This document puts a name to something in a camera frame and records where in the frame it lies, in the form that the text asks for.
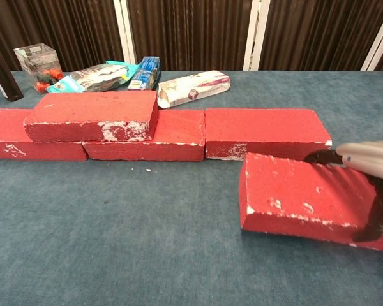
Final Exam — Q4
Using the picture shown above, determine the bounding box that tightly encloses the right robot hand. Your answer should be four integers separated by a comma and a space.
303, 140, 383, 243

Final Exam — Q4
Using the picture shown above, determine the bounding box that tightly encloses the red brick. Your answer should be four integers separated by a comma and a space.
23, 90, 160, 143
0, 108, 89, 162
238, 152, 383, 254
204, 107, 333, 162
82, 108, 207, 162

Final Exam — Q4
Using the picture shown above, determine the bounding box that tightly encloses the white pink printed packet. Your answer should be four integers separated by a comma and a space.
156, 69, 231, 109

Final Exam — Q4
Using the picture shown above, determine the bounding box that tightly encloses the blue toothpaste box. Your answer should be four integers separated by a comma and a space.
126, 56, 162, 92

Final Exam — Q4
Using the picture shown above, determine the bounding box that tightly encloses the teal snack packet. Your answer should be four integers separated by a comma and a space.
47, 60, 141, 94

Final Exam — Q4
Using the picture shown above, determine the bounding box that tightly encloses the clear plastic box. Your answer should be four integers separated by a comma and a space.
13, 43, 64, 95

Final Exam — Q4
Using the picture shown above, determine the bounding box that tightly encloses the brown bottle white cap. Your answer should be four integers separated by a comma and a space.
0, 36, 25, 103

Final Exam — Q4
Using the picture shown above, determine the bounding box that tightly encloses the white partition frame post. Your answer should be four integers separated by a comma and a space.
360, 0, 383, 72
242, 0, 271, 71
112, 0, 138, 64

